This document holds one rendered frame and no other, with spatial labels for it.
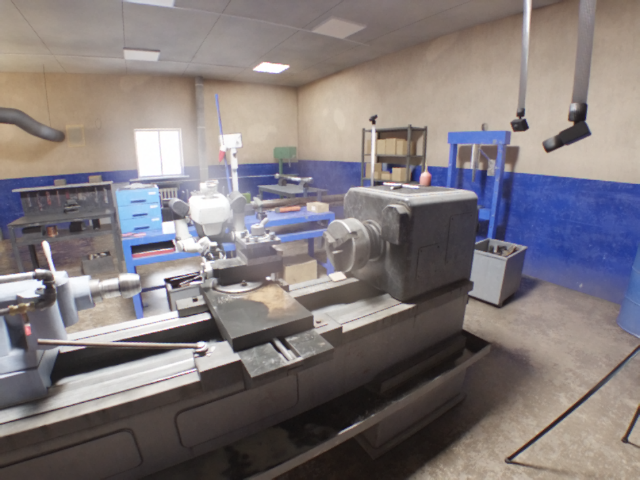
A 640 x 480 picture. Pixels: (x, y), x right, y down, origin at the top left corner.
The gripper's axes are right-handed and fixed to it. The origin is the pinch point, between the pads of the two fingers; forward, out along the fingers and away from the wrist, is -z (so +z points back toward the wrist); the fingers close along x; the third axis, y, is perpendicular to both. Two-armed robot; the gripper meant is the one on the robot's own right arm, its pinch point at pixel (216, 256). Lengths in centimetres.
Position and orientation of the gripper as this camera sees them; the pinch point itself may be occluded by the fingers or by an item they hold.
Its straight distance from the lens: 190.5
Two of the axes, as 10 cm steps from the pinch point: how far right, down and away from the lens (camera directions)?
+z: -5.3, -2.3, 8.2
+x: 8.5, -0.7, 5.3
